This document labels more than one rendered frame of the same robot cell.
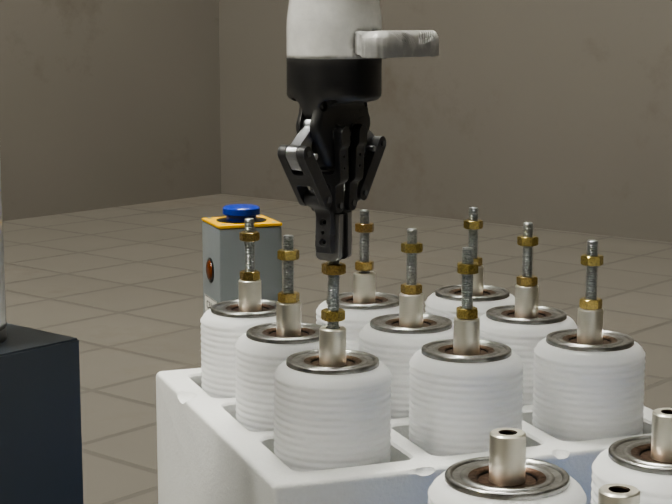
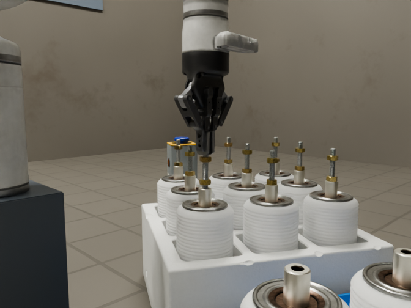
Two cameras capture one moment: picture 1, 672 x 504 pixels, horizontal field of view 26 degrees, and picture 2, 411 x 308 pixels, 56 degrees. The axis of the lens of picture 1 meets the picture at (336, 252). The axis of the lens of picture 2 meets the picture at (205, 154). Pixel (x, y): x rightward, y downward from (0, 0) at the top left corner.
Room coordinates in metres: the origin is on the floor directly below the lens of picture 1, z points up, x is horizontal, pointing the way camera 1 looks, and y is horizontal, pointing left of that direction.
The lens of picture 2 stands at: (0.53, -0.05, 0.42)
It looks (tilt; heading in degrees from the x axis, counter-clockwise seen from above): 8 degrees down; 5
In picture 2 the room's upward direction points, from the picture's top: straight up
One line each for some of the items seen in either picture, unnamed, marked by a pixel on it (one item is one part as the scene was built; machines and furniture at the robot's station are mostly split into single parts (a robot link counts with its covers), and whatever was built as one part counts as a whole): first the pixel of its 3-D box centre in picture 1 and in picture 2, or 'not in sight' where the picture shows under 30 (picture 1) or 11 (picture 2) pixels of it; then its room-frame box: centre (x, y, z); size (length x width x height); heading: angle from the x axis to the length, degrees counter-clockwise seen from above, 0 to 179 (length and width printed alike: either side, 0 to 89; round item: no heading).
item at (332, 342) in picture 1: (332, 347); (205, 197); (1.15, 0.00, 0.26); 0.02 x 0.02 x 0.03
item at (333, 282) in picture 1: (333, 293); (205, 171); (1.15, 0.00, 0.31); 0.01 x 0.01 x 0.08
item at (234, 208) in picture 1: (241, 215); (181, 140); (1.55, 0.10, 0.32); 0.04 x 0.04 x 0.02
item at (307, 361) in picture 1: (332, 363); (205, 205); (1.15, 0.00, 0.25); 0.08 x 0.08 x 0.01
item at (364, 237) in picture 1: (364, 247); (228, 153); (1.42, -0.03, 0.31); 0.01 x 0.01 x 0.08
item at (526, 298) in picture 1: (526, 302); (299, 177); (1.35, -0.18, 0.26); 0.02 x 0.02 x 0.03
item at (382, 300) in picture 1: (364, 301); (228, 176); (1.42, -0.03, 0.25); 0.08 x 0.08 x 0.01
